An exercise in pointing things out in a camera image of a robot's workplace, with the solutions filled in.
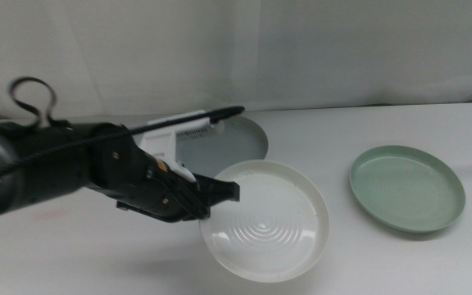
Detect white shallow bowl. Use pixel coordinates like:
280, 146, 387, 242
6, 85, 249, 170
198, 159, 330, 284

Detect white backdrop curtain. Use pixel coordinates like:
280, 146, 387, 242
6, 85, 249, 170
0, 0, 472, 122

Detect black looped flat cable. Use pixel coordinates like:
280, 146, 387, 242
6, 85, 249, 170
7, 76, 72, 129

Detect pale green shallow bowl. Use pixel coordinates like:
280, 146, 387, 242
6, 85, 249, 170
349, 144, 466, 234

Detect grey shallow bowl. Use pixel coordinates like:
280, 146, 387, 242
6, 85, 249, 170
176, 114, 269, 178

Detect black braided camera cable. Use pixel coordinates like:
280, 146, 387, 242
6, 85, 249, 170
0, 105, 246, 175

